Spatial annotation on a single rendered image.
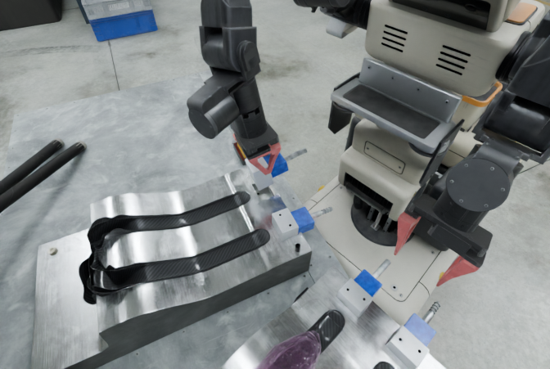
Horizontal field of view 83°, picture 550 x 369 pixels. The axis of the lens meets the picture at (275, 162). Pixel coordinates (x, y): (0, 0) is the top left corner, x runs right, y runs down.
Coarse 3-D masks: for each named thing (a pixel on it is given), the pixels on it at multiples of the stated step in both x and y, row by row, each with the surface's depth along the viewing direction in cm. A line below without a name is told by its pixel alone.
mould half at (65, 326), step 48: (192, 192) 71; (144, 240) 59; (192, 240) 63; (288, 240) 62; (48, 288) 58; (144, 288) 52; (192, 288) 55; (240, 288) 58; (48, 336) 53; (96, 336) 53; (144, 336) 54
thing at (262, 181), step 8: (296, 152) 67; (304, 152) 68; (264, 160) 64; (280, 160) 65; (288, 160) 67; (248, 168) 66; (256, 168) 63; (280, 168) 65; (256, 176) 63; (264, 176) 64; (272, 176) 65; (256, 184) 65; (264, 184) 65
